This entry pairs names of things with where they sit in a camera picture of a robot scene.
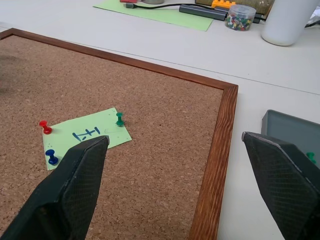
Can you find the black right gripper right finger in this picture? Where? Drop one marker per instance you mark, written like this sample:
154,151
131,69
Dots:
280,185

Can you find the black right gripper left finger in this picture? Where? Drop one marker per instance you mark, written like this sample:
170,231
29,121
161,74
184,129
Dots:
72,190

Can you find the blue push pin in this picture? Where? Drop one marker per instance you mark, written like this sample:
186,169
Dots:
52,157

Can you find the green push pin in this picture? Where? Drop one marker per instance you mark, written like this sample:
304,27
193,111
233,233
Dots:
311,157
120,119

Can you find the green paper note with writing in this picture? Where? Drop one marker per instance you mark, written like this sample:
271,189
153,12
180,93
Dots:
82,130

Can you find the red push pin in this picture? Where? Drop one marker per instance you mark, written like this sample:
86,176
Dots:
45,127

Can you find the wood-framed cork board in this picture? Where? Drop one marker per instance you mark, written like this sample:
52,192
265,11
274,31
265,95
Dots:
140,140

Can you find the jar of coloured pins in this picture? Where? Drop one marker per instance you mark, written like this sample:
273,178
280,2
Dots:
240,18

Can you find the grey plastic tray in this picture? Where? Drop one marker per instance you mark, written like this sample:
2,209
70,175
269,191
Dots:
292,127

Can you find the white cylindrical container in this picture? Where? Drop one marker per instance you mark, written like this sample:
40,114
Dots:
285,21

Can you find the dark grey USB hub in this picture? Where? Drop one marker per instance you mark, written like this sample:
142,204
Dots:
202,11

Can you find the yellow toy brick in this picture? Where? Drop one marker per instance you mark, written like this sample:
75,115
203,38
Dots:
222,3

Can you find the large green paper sheet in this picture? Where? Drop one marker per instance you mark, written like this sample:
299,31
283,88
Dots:
160,13

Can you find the grey round object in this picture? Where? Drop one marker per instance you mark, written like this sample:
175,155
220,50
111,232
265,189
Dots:
153,1

